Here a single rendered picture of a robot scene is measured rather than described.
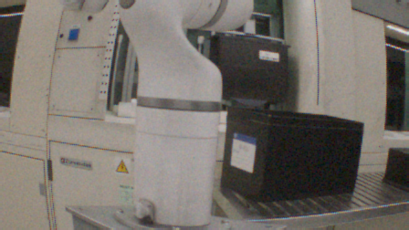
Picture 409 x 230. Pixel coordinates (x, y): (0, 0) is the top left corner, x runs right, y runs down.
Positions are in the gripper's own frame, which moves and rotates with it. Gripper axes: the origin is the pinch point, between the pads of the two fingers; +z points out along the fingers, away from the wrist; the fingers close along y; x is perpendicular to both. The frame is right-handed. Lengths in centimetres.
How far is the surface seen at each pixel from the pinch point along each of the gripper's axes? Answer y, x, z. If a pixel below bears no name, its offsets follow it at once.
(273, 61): 61, -14, 28
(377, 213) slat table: 72, -46, -59
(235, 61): 49, -16, 28
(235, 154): 43, -36, -23
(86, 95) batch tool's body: 7.5, -27.0, 3.2
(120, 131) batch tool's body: 18.5, -35.5, 2.5
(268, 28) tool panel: 72, 1, 90
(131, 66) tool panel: 20, -18, 87
